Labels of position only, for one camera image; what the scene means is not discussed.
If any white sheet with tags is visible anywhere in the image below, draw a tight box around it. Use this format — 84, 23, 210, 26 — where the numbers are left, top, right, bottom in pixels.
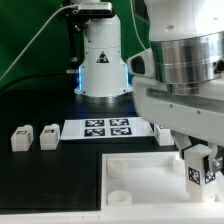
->
61, 117, 153, 140

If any black cable on table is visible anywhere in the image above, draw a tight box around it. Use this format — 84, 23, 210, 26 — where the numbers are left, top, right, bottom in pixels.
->
0, 71, 75, 94

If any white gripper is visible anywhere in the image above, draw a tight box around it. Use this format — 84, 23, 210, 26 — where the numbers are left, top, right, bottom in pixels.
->
126, 49, 224, 159

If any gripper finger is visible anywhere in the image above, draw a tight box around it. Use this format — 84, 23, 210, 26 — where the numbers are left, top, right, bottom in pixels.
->
204, 144, 224, 173

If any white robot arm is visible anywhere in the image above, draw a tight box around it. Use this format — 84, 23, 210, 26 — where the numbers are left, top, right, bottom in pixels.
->
112, 0, 224, 171

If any white square tabletop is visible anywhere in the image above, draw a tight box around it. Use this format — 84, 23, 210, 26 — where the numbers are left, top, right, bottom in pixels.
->
101, 152, 224, 219

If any grey camera cable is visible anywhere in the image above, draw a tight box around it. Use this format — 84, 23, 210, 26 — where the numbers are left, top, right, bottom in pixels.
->
0, 4, 80, 83

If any grey camera on mount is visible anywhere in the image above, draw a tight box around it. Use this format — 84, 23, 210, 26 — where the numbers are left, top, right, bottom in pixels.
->
78, 2, 112, 15

